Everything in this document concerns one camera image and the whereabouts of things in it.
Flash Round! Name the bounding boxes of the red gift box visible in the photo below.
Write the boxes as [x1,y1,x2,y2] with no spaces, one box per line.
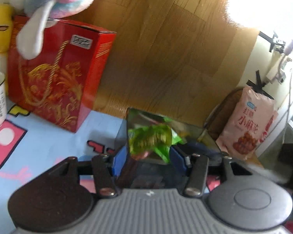
[8,15,116,133]

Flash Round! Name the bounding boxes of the green pea snack bag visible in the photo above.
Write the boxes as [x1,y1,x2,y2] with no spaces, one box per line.
[127,124,184,163]

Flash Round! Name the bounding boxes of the pink fried-twist snack bag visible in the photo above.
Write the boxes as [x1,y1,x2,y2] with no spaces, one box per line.
[216,86,278,160]

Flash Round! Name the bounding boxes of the white charging cable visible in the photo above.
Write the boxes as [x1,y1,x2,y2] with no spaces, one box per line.
[268,75,293,142]

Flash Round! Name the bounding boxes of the black sheep-print tin box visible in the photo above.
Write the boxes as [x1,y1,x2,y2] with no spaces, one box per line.
[114,108,222,189]

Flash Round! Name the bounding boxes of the Peppa Pig blue tablecloth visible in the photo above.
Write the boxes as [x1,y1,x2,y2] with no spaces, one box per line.
[0,99,235,234]

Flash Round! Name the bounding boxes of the yellow duck plush toy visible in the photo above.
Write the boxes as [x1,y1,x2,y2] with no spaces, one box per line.
[0,3,16,96]

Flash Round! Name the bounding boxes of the pastel unicorn plush toy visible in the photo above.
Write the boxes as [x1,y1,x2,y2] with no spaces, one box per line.
[8,0,94,60]

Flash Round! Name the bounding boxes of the white wall power adapter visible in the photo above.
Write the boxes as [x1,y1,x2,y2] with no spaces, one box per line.
[266,56,292,84]

